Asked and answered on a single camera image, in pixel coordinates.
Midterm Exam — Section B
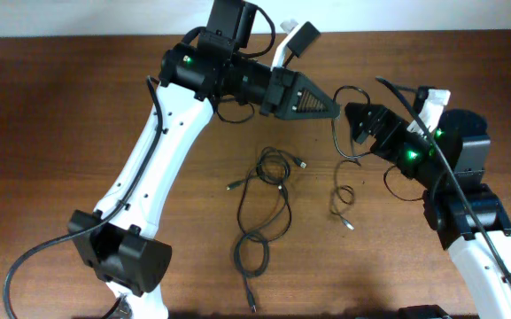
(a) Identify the thick black USB cable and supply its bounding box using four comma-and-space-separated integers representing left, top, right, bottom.
226, 150, 292, 314

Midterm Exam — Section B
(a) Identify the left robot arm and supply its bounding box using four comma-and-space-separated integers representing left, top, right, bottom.
67, 0, 340, 318

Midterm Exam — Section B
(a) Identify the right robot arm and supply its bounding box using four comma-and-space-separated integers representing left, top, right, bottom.
345, 103, 511, 318

